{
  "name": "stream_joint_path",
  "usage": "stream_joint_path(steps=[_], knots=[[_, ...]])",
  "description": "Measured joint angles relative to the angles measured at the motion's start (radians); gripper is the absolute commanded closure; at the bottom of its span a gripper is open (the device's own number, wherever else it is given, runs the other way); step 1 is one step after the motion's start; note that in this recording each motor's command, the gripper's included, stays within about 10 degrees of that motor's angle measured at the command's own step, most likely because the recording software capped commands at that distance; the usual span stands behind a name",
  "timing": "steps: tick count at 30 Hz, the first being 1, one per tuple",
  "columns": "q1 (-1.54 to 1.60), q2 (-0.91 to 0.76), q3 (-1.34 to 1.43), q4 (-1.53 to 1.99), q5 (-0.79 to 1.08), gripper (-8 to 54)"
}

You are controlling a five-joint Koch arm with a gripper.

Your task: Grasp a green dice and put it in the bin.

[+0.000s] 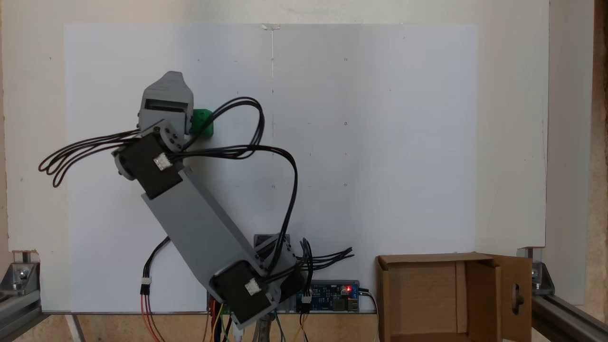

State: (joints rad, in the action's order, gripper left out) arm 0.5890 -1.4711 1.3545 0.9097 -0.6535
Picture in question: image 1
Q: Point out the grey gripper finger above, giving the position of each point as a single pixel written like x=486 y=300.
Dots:
x=191 y=123

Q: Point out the green dice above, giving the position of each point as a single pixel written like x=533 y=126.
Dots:
x=203 y=121

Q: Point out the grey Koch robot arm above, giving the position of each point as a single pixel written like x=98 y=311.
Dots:
x=199 y=223

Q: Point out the white paper sheet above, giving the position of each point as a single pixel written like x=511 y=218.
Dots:
x=380 y=142

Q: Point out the blue circuit board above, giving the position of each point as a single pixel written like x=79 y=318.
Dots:
x=327 y=294

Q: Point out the metal table clamp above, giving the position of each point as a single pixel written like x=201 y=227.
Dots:
x=263 y=330

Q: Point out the open cardboard box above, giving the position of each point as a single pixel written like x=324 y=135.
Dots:
x=427 y=299

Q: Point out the metal corner bracket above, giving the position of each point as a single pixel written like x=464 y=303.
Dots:
x=19 y=273
x=539 y=273

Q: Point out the aluminium frame post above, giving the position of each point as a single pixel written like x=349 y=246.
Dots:
x=16 y=308
x=570 y=318

